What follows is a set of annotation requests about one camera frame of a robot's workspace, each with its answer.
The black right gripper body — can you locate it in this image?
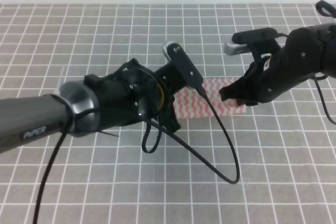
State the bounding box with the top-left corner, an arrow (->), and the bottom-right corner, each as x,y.
241,50 -> 315,106

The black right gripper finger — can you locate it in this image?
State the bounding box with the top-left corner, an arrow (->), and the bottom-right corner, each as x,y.
236,99 -> 256,106
219,77 -> 247,101

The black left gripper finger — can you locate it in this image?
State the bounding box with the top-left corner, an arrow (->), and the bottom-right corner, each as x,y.
164,103 -> 181,132

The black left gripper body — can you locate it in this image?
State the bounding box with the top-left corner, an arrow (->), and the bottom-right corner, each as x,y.
97,59 -> 173,130

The pink white wavy striped towel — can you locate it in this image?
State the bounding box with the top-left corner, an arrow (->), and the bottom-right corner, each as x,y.
174,78 -> 247,119

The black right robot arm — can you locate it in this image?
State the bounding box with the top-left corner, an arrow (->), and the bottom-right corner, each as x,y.
219,23 -> 335,106

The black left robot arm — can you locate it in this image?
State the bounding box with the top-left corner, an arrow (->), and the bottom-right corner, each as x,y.
1,59 -> 185,152

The grey grid tablecloth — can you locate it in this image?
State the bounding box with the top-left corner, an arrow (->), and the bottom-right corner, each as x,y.
1,4 -> 335,223

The right wrist camera black silver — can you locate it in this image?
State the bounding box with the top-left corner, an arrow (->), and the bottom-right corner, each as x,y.
224,27 -> 281,61

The wrist camera black silver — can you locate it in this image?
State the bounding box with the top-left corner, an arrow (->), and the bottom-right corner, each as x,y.
224,27 -> 281,61
155,41 -> 203,94

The black right camera cable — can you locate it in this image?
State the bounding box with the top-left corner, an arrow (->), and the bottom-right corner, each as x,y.
275,32 -> 336,125

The black camera cable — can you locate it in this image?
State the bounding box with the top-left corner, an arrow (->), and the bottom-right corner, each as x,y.
275,32 -> 336,125
31,84 -> 241,224

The left wrist camera black silver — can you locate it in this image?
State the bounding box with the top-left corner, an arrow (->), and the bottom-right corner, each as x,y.
155,41 -> 203,94

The black left camera cable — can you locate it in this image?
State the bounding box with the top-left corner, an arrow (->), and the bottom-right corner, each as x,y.
31,84 -> 241,224

